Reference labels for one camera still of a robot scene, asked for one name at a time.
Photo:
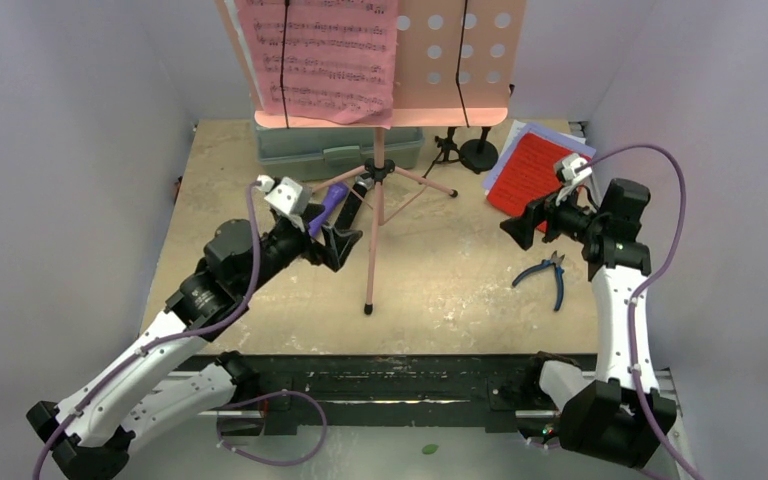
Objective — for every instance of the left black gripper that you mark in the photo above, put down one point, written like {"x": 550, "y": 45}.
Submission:
{"x": 336, "y": 243}

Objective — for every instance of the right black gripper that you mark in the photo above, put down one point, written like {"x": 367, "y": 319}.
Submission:
{"x": 542, "y": 220}

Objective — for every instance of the red sheet music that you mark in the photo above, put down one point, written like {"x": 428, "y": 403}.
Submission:
{"x": 527, "y": 176}

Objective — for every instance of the purple toy microphone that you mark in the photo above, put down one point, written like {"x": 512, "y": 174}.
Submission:
{"x": 335, "y": 194}

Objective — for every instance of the lavender sheet music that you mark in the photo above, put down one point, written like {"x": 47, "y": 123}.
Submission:
{"x": 496, "y": 171}

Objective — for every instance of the black silver microphone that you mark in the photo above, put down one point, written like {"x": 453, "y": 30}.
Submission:
{"x": 352, "y": 204}

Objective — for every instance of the black desktop mic stand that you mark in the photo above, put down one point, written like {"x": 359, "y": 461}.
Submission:
{"x": 479, "y": 155}

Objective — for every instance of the black tripod mic stand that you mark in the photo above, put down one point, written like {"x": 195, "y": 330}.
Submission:
{"x": 449, "y": 151}

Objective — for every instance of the pink sheet music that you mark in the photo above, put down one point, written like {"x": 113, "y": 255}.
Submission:
{"x": 326, "y": 60}

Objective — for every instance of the white sheet music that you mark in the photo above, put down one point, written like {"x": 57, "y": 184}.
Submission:
{"x": 237, "y": 38}
{"x": 565, "y": 140}

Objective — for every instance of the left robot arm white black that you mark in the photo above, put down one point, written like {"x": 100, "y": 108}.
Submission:
{"x": 93, "y": 433}

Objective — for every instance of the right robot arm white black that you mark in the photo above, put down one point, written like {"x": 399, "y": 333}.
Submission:
{"x": 619, "y": 415}

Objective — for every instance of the green plastic storage box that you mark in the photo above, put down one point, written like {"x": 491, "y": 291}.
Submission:
{"x": 308, "y": 154}

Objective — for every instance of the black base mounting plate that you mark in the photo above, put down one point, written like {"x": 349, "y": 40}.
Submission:
{"x": 497, "y": 393}

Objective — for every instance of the small green leaf piece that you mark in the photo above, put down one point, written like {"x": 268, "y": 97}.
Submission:
{"x": 430, "y": 449}

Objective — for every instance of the blue handled pliers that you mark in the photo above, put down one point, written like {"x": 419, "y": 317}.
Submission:
{"x": 553, "y": 263}

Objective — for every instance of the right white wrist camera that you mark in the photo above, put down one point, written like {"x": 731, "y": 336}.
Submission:
{"x": 571, "y": 171}

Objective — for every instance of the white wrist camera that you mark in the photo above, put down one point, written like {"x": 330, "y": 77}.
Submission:
{"x": 287, "y": 198}
{"x": 571, "y": 171}

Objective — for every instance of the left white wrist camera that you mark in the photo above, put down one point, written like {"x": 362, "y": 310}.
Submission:
{"x": 287, "y": 198}

